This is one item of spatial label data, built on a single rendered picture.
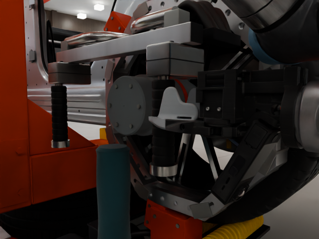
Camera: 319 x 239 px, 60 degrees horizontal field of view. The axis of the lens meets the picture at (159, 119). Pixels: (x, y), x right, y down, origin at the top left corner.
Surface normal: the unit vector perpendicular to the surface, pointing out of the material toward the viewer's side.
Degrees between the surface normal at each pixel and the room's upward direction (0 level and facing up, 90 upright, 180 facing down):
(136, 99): 90
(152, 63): 90
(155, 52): 90
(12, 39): 90
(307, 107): 76
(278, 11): 127
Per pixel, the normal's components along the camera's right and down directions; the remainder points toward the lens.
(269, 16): -0.25, 0.82
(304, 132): -0.65, 0.40
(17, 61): 0.73, 0.06
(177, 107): -0.61, 0.06
